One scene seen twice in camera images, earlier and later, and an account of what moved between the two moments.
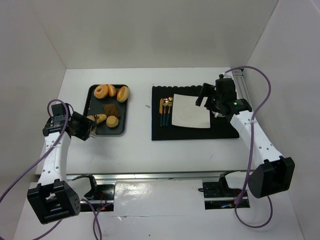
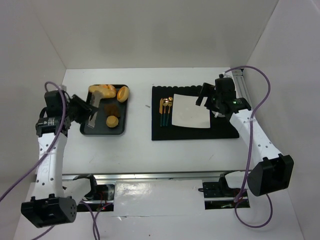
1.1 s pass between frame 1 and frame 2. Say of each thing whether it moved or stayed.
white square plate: stayed
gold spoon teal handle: stayed
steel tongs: moved
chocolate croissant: stayed
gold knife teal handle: stayed
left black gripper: moved
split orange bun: stayed
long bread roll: moved
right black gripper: stayed
